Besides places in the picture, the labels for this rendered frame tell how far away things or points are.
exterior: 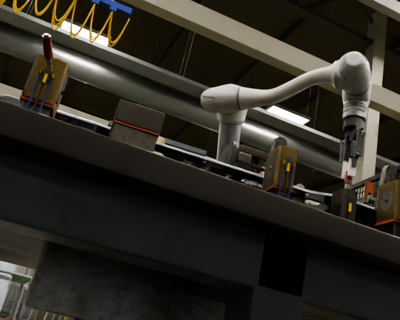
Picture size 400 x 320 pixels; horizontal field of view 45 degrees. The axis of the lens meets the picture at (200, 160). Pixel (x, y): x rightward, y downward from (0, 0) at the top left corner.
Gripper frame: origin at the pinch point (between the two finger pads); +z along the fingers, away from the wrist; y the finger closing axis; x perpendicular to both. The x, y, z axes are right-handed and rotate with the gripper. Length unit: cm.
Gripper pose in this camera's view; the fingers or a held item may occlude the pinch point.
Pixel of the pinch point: (348, 169)
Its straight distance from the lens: 187.2
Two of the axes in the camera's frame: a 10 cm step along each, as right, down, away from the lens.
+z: -2.1, 9.1, -3.6
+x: 9.3, 2.9, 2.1
